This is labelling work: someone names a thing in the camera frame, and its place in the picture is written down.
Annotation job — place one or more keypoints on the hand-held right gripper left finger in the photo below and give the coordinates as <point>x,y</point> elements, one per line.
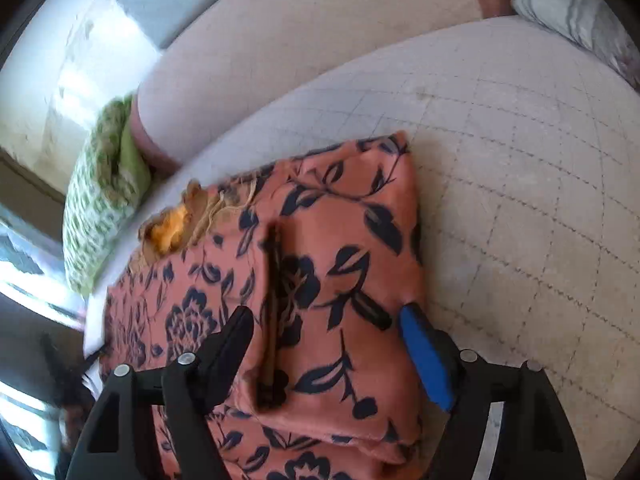
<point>225,350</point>

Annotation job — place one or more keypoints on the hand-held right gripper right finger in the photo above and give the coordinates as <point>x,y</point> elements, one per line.
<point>425,355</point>

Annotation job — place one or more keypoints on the orange floral garment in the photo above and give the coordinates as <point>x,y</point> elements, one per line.
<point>340,240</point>

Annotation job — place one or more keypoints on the yellow cloth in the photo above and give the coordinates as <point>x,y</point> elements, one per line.
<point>170,230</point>

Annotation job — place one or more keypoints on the pale quilted bed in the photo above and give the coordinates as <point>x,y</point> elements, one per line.
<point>500,185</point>

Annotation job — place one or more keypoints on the green patterned pillow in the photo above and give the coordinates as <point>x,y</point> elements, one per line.
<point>95,210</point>

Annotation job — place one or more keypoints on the pink padded backrest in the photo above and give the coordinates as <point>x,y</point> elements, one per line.
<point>300,35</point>

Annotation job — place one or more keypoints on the grey-blue pillow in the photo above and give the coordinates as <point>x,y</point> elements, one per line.
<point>165,5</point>

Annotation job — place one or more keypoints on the white grey pillow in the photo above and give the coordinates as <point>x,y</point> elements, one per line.
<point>565,0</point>

